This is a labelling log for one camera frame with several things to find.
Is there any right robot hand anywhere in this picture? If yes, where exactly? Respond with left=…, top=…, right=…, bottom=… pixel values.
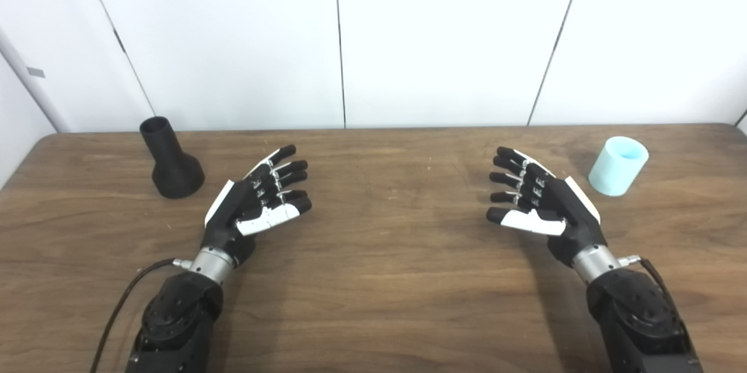
left=486, top=147, right=609, bottom=269

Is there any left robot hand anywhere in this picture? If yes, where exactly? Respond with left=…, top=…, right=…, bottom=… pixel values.
left=200, top=144, right=313, bottom=267

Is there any light-blue hose piece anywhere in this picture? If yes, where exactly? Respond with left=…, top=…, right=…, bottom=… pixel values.
left=588, top=136, right=650, bottom=197

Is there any black cone nozzle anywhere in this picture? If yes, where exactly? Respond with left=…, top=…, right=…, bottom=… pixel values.
left=139, top=117, right=205, bottom=199

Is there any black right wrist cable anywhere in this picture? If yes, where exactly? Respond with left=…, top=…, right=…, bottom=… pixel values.
left=617, top=255, right=692, bottom=350

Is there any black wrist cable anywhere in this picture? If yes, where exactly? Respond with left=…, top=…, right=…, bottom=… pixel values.
left=617, top=255, right=692, bottom=350
left=89, top=257, right=193, bottom=373

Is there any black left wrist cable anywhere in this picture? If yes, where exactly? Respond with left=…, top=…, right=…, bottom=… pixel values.
left=89, top=257, right=193, bottom=373

